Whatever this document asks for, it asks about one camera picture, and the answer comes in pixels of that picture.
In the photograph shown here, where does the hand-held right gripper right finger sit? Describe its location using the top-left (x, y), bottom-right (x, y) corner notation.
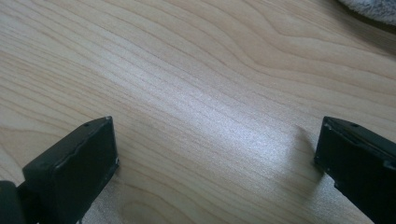
top-left (313, 116), bottom-right (396, 224)

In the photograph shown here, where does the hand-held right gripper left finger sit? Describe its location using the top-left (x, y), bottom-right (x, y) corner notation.
top-left (18, 116), bottom-right (120, 224)

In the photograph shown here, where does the grey fluffy cloth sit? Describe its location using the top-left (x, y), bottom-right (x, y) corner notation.
top-left (337, 0), bottom-right (396, 26)

